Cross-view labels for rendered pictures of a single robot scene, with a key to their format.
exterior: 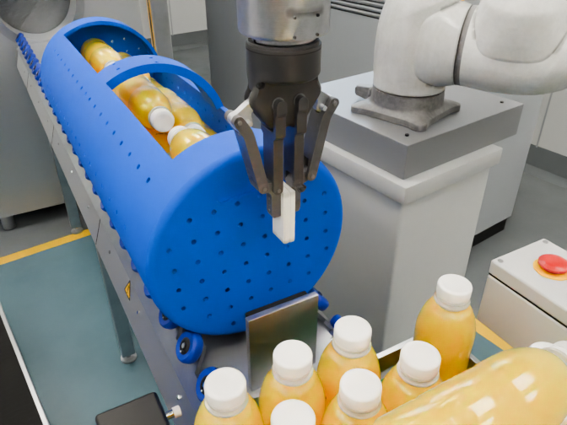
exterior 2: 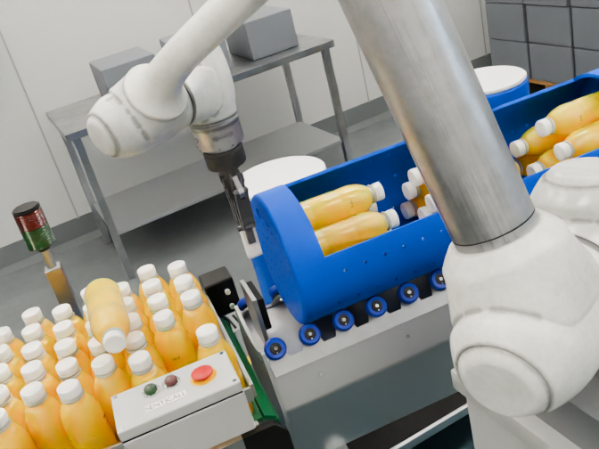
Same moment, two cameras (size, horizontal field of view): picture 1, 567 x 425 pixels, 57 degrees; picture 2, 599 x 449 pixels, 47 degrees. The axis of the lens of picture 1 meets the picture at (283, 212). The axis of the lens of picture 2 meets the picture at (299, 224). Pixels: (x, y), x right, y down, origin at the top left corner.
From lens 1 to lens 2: 1.53 m
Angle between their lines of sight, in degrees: 89
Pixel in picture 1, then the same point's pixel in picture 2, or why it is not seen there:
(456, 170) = (516, 423)
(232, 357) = (283, 317)
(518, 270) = (209, 360)
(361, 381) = (157, 297)
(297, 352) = (183, 280)
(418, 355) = (161, 314)
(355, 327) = (189, 295)
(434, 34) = not seen: hidden behind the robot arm
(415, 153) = not seen: hidden behind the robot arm
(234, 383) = (174, 266)
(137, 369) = not seen: outside the picture
